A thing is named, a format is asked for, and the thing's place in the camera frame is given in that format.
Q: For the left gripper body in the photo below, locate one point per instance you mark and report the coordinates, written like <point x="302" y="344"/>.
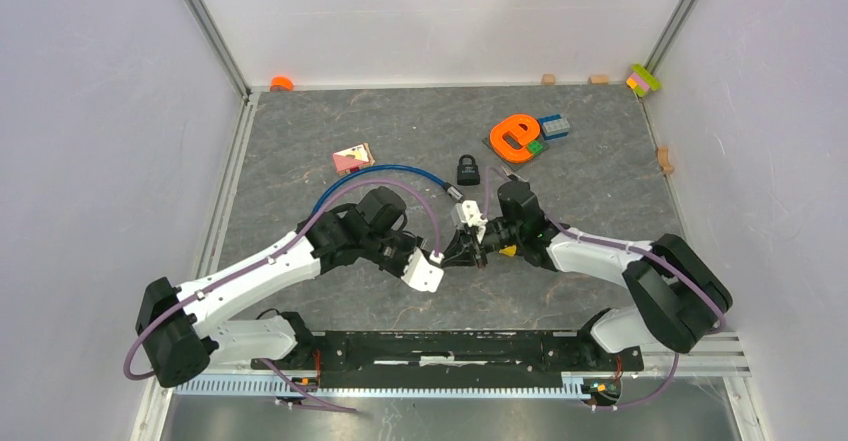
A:
<point x="395" y="249"/>

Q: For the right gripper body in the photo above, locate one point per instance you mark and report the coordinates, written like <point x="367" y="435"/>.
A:
<point x="498" y="233"/>

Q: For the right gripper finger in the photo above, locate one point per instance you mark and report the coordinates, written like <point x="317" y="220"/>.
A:
<point x="465" y="255"/>
<point x="465" y="240"/>

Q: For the yellow padlock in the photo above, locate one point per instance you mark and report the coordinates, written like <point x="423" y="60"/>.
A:
<point x="510" y="250"/>

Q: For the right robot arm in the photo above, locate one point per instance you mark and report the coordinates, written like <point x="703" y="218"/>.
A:
<point x="677" y="299"/>

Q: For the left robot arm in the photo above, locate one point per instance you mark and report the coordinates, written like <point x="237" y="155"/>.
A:
<point x="183" y="329"/>

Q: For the black padlock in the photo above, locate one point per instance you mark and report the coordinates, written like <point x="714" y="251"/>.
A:
<point x="468" y="171"/>

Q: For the grey plate under letter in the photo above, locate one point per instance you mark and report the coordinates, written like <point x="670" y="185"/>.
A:
<point x="510" y="155"/>

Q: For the green lego brick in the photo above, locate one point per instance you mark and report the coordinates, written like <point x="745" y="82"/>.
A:
<point x="536" y="148"/>

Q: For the pink wooden puzzle box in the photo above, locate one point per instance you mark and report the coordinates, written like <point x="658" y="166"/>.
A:
<point x="353" y="159"/>

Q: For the orange letter block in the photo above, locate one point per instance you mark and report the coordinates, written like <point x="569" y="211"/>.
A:
<point x="518" y="129"/>

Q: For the blue lego brick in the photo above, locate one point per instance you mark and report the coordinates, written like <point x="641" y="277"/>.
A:
<point x="554" y="126"/>

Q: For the wooden block left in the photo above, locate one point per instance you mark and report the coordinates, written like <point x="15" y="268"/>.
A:
<point x="548" y="79"/>

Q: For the wooden arch piece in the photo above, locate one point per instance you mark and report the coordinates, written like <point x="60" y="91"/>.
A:
<point x="663" y="159"/>

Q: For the orange round cap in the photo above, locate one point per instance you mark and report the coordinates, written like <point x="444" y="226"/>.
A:
<point x="280" y="83"/>

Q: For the stacked coloured lego bricks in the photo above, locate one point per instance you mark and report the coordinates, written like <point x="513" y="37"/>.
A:
<point x="642" y="82"/>

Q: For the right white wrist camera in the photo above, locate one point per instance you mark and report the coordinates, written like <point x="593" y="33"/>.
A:
<point x="467" y="214"/>

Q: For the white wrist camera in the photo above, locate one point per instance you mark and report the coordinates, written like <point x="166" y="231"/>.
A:
<point x="423" y="272"/>
<point x="467" y="214"/>

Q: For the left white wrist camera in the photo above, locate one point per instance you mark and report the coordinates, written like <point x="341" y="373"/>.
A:
<point x="423" y="272"/>

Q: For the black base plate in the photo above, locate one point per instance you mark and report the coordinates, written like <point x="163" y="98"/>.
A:
<point x="453" y="359"/>

